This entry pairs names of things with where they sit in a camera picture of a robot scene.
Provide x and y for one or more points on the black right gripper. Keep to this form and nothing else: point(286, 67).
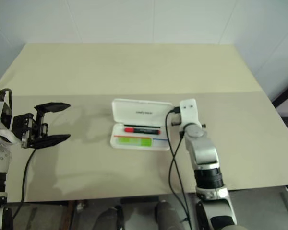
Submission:
point(176, 119)

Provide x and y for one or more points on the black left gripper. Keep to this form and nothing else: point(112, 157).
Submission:
point(30, 127)

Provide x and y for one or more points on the red and black marker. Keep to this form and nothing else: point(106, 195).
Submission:
point(141, 130)

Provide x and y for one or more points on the white pencil case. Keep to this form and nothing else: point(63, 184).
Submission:
point(139, 111)

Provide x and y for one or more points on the green highlighter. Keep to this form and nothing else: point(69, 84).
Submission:
point(134, 141)

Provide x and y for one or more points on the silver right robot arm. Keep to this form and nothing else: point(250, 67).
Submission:
point(204, 151)

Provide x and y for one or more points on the rusty table leg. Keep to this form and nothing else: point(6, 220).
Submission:
point(68, 215)

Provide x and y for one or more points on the grey metal table leg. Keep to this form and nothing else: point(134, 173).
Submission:
point(286, 197)

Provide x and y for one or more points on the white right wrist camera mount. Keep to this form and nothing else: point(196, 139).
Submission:
point(189, 111)

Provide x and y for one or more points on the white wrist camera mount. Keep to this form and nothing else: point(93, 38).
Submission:
point(189, 111)
point(0, 115)

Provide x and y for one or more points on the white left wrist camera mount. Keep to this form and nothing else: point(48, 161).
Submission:
point(0, 115)

